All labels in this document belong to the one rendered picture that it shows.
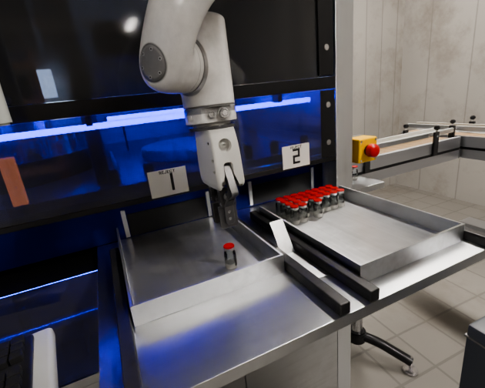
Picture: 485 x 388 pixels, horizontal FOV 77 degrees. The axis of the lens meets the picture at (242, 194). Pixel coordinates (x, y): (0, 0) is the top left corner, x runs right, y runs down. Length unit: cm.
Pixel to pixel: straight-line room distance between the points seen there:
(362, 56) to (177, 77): 318
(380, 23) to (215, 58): 329
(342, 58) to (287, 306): 65
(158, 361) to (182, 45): 39
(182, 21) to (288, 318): 41
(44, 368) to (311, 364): 83
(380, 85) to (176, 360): 349
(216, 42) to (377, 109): 327
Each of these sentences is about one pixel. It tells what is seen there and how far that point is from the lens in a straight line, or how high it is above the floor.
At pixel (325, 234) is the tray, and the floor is 88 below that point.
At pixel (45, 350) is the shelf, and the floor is 80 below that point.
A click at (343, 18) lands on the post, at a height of 134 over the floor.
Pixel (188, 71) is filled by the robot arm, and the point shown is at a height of 122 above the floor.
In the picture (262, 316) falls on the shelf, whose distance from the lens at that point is 48.
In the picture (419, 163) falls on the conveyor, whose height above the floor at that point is 86.
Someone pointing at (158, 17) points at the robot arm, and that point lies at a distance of 43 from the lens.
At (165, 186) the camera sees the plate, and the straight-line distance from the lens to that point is 71.
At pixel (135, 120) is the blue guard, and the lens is 68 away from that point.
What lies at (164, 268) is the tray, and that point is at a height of 88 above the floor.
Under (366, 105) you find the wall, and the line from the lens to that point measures 358.
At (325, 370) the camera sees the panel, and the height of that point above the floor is 24.
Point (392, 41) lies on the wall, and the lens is 382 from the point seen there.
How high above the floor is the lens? 119
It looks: 18 degrees down
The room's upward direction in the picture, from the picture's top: 6 degrees counter-clockwise
